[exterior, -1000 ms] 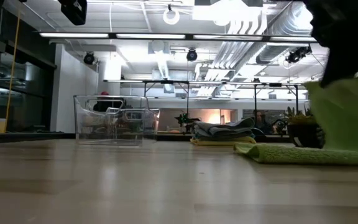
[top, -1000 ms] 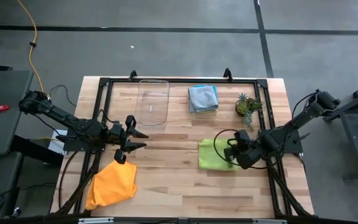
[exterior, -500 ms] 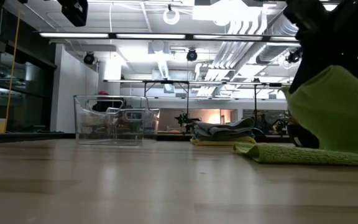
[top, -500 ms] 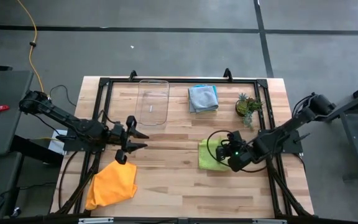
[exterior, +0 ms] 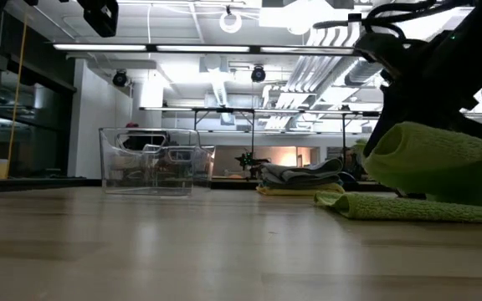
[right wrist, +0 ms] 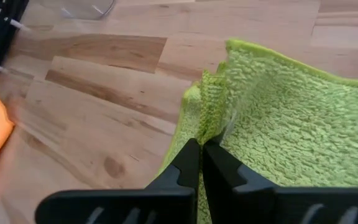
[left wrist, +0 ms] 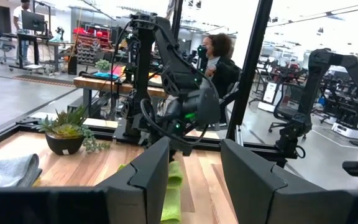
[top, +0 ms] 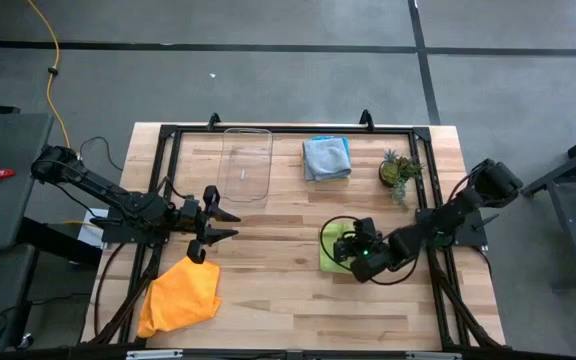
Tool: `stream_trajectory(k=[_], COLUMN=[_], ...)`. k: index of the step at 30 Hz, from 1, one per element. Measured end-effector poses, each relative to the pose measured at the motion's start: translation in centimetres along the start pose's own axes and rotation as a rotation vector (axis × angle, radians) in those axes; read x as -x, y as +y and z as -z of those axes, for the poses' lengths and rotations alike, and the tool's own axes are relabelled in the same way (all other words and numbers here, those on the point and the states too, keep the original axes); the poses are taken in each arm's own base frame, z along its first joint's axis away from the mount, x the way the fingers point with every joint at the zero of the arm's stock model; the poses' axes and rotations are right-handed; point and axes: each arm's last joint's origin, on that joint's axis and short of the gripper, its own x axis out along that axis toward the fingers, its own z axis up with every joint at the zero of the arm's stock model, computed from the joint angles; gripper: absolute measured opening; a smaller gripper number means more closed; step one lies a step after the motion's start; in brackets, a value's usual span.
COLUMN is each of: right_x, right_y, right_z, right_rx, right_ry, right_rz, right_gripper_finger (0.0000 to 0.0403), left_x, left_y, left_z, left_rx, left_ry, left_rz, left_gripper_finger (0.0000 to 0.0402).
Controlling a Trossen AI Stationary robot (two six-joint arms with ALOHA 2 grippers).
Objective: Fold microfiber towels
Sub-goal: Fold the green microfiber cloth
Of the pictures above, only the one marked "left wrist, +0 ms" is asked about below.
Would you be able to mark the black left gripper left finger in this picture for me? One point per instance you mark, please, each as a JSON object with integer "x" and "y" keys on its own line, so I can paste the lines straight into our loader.
{"x": 129, "y": 202}

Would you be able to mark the grey office chair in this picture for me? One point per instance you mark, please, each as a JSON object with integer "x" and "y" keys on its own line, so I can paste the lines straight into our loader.
{"x": 2, "y": 42}

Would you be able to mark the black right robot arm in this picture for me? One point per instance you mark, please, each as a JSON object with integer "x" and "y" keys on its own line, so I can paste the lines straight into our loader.
{"x": 179, "y": 71}

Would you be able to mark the potted succulent plant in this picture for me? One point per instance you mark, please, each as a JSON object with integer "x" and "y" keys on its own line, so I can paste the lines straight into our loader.
{"x": 64, "y": 137}

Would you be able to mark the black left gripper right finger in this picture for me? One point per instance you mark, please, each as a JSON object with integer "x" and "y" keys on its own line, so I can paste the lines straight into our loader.
{"x": 266, "y": 199}

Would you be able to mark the black neighbouring station robot arm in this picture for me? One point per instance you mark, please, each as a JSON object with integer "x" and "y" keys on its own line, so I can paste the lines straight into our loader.
{"x": 322, "y": 62}

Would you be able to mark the grey microfiber towel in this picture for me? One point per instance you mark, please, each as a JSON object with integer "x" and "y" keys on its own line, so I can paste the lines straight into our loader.
{"x": 8, "y": 171}

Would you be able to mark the person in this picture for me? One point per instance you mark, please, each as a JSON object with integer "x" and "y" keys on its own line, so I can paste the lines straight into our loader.
{"x": 225, "y": 71}
{"x": 20, "y": 18}

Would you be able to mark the lime green microfiber towel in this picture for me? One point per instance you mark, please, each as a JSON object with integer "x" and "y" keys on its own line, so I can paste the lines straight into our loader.
{"x": 174, "y": 193}

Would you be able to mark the red parts bin rack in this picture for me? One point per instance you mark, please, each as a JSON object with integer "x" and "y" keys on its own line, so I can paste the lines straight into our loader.
{"x": 89, "y": 40}

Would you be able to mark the black computer monitor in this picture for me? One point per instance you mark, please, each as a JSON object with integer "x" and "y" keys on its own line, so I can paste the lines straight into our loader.
{"x": 33, "y": 21}

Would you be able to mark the black aluminium table frame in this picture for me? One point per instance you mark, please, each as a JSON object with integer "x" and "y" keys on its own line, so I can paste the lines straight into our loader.
{"x": 250, "y": 62}

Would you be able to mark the wooden background table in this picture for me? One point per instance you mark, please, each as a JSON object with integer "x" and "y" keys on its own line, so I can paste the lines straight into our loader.
{"x": 104, "y": 84}

